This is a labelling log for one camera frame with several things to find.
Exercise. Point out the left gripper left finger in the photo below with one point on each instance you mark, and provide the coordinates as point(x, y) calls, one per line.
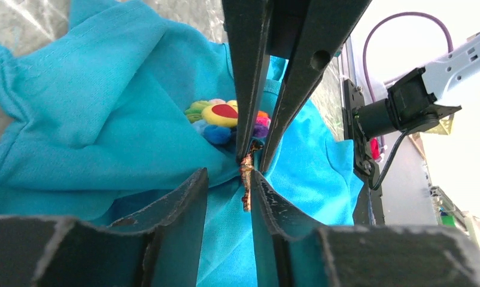
point(159, 245)

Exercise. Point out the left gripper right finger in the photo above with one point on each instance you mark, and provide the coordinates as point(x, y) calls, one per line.
point(293, 249)

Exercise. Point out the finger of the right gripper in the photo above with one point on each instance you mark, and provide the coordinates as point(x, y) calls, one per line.
point(323, 29)
point(248, 26)

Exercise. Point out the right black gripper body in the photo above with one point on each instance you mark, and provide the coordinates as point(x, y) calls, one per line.
point(408, 108)

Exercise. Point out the orange brooch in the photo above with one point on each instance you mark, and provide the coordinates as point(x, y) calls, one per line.
point(246, 167)

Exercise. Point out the teal t-shirt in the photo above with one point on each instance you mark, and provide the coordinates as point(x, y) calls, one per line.
point(98, 129)

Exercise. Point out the colourful flower plush patch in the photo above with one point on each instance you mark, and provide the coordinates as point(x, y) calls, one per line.
point(216, 120)

